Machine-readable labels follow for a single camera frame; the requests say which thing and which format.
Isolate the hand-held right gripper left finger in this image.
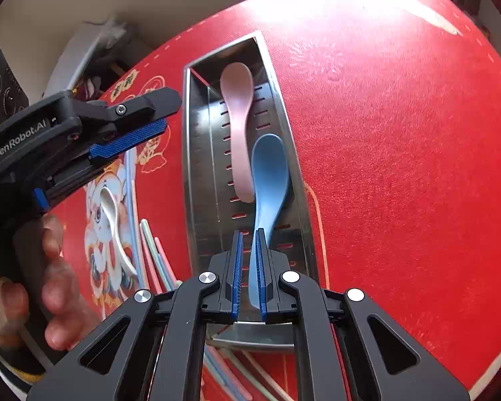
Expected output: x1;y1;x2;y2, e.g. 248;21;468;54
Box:
27;230;245;401

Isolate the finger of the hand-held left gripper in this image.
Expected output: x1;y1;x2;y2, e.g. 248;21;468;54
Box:
46;119;168;199
73;88;182;125

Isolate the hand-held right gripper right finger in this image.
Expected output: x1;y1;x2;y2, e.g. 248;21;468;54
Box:
255;229;470;401

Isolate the white plastic spoon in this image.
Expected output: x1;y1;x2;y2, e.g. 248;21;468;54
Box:
98;187;138;277

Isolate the stainless steel utensil tray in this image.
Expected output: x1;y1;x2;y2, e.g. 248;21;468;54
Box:
183;31;320;349

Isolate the pink plastic spoon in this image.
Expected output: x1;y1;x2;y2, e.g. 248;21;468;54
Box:
220;62;257;204

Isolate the blue plastic spoon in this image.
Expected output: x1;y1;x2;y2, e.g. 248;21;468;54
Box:
247;134;292;307

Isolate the person's left hand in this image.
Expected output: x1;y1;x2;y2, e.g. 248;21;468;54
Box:
0;213;101;351

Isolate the white board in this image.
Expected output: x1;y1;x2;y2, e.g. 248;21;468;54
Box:
46;21;128;97

